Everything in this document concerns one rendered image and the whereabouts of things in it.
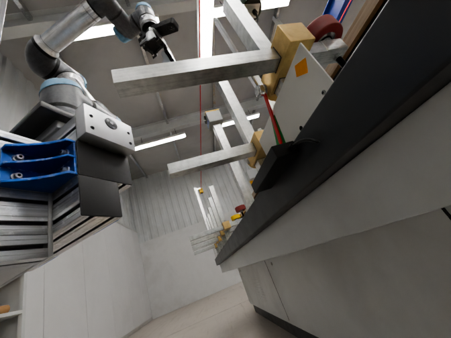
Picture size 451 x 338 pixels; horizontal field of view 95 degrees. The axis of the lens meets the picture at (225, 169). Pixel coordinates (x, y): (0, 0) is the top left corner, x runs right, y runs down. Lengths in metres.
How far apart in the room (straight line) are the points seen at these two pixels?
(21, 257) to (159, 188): 8.46
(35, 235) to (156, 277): 7.76
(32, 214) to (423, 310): 0.87
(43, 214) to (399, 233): 0.78
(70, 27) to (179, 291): 7.64
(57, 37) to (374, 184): 1.17
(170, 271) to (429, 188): 7.99
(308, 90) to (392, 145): 0.14
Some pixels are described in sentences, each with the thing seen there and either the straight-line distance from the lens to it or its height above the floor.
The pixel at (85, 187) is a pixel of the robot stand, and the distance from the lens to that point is 0.51.
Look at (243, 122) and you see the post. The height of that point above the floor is 0.93.
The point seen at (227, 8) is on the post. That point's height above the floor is 1.11.
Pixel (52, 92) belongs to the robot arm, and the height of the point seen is 1.18.
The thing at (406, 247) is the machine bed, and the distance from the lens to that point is 0.66.
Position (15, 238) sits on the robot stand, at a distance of 0.53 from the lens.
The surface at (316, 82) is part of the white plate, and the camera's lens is 0.36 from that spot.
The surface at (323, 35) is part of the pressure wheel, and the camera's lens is 0.53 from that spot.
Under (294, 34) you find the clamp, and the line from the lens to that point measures 0.43.
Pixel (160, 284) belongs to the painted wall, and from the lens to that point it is 8.21.
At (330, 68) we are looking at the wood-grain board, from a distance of 0.65.
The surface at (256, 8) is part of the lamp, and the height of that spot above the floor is 1.09.
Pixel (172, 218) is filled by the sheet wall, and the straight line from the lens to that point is 8.38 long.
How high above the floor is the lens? 0.55
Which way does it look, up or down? 24 degrees up
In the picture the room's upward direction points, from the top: 22 degrees counter-clockwise
